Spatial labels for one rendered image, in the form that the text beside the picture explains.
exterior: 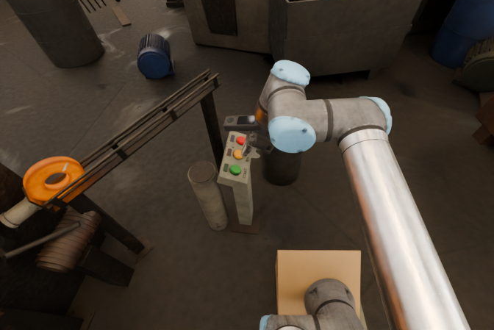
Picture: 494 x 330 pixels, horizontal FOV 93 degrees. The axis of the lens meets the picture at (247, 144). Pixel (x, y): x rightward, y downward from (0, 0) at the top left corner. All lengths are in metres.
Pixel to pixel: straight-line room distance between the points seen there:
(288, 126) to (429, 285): 0.30
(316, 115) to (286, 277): 0.74
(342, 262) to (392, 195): 0.68
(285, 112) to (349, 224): 1.13
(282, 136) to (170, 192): 1.26
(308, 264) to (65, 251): 0.88
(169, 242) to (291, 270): 0.74
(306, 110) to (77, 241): 0.93
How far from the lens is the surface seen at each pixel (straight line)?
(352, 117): 0.49
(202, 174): 1.01
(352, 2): 2.09
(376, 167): 0.44
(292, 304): 1.13
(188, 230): 1.49
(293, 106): 0.48
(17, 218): 1.04
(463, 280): 1.67
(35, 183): 0.98
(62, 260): 1.09
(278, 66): 0.55
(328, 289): 1.06
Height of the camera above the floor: 1.33
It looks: 49 degrees down
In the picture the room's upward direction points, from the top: 5 degrees counter-clockwise
